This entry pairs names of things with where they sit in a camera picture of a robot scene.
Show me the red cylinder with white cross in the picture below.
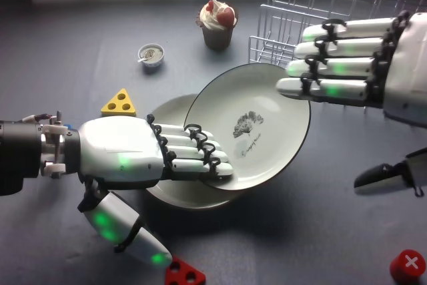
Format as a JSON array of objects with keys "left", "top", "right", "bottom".
[{"left": 389, "top": 249, "right": 427, "bottom": 281}]

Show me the small white toy bowl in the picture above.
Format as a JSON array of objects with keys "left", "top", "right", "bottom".
[{"left": 137, "top": 43, "right": 165, "bottom": 69}]

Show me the toy cupcake with strawberries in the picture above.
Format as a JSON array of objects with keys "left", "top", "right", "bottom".
[{"left": 195, "top": 0, "right": 240, "bottom": 51}]

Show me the plain white plate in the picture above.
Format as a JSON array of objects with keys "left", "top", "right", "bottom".
[{"left": 145, "top": 93, "right": 242, "bottom": 211}]

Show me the white plate with tree print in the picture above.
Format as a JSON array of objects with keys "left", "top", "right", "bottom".
[{"left": 183, "top": 63, "right": 312, "bottom": 192}]

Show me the white wire dish rack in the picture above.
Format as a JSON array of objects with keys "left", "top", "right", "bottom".
[{"left": 248, "top": 0, "right": 427, "bottom": 66}]

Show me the grey table cloth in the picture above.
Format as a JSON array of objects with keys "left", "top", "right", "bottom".
[{"left": 0, "top": 0, "right": 427, "bottom": 285}]

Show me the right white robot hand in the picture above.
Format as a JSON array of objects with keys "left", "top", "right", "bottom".
[{"left": 276, "top": 10, "right": 427, "bottom": 198}]

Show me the yellow triangle block with holes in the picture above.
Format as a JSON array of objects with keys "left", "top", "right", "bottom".
[{"left": 101, "top": 88, "right": 139, "bottom": 118}]

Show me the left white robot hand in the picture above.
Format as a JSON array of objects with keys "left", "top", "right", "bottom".
[{"left": 76, "top": 114, "right": 236, "bottom": 270}]

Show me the red triangle block with holes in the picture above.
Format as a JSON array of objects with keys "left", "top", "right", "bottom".
[{"left": 165, "top": 255, "right": 206, "bottom": 285}]

